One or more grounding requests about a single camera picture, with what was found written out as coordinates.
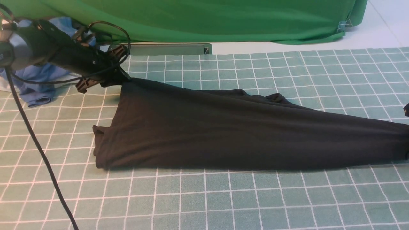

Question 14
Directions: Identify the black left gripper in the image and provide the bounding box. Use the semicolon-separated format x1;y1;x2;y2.
54;38;131;94

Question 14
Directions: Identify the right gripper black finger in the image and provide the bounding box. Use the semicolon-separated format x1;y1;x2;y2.
403;103;409;117

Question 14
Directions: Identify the dark gray long-sleeve shirt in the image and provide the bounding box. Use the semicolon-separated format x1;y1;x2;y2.
93;78;408;171

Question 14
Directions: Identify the green checkered tablecloth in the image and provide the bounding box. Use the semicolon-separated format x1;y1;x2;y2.
0;47;409;230

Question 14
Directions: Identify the blue crumpled garment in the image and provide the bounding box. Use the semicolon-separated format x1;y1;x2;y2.
13;17;76;107

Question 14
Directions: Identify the metal binder clip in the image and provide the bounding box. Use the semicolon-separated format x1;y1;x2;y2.
337;19;353;33

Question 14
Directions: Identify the green backdrop cloth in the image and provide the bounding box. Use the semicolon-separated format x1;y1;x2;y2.
1;0;367;45

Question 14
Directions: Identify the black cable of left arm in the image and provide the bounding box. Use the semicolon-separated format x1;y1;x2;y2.
0;3;131;230

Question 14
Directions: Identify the gray metal rail bracket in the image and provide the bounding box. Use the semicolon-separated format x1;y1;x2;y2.
130;43;212;56

